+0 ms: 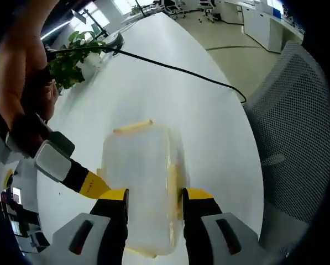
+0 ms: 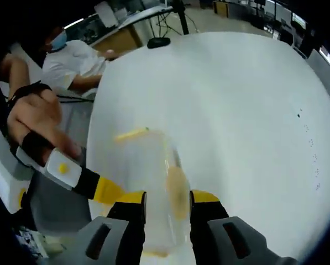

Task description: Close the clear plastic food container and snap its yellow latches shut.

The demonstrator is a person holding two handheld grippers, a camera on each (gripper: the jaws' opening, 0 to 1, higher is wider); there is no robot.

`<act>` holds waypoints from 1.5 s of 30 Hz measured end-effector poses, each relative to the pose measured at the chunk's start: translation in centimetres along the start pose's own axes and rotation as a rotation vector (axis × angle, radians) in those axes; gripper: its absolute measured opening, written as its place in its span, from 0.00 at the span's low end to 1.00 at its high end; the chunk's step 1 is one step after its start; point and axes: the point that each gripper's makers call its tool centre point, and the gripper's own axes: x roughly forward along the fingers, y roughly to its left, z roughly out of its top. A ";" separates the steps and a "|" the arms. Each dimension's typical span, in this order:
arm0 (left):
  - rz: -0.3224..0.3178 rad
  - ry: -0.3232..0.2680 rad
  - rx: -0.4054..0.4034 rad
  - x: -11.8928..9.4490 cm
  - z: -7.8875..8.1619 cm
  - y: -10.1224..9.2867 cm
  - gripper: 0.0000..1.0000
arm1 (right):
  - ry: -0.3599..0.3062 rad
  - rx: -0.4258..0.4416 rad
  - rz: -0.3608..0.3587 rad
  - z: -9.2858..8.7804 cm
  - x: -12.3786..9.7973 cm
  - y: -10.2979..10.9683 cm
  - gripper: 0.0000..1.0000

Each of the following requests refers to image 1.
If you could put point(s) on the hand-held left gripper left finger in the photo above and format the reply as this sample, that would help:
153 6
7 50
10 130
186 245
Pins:
98 237

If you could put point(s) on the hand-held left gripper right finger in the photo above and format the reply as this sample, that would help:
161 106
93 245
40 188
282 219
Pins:
206 237

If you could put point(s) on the clear container with yellow plastic buckles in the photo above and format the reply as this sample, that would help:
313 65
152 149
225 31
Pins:
142 179

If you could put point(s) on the person's right hand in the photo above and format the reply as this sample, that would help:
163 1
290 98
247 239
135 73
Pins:
18 96

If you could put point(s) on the green potted plant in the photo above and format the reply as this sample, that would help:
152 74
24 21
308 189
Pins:
68 66

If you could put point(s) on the white plant pot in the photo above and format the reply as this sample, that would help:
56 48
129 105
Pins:
91 64

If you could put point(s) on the black curved desk device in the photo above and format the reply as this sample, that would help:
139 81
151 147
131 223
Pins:
115 42

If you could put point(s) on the grey mesh office chair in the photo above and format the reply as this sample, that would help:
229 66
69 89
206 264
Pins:
294 143

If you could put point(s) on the monitor on black stand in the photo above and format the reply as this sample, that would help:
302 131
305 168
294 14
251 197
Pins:
81 16

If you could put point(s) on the black and white swivel chair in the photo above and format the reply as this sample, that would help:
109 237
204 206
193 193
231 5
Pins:
175 7
209 9

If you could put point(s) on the white low cabinet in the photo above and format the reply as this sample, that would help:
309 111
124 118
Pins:
264 25

